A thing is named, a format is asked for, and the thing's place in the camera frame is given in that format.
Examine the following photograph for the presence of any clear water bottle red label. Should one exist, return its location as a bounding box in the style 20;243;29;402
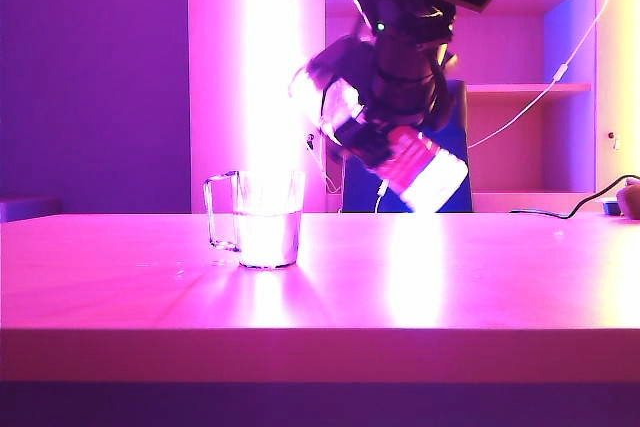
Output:
288;64;470;213

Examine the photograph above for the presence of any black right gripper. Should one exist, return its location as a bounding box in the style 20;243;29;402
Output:
303;21;457;171

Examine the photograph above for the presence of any brown rounded object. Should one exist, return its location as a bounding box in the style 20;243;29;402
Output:
616;185;640;221

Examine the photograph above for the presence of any pink light tube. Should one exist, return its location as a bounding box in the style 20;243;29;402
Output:
244;0;297;173

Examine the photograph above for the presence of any black cable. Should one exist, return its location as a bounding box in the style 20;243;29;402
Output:
509;174;640;221

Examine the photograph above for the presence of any wall shelf unit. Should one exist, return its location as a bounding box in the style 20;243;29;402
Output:
324;0;599;214

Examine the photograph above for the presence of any blue chair back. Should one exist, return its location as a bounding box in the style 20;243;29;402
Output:
342;79;474;214

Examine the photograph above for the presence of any clear glass mug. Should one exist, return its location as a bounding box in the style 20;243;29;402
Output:
203;170;307;271

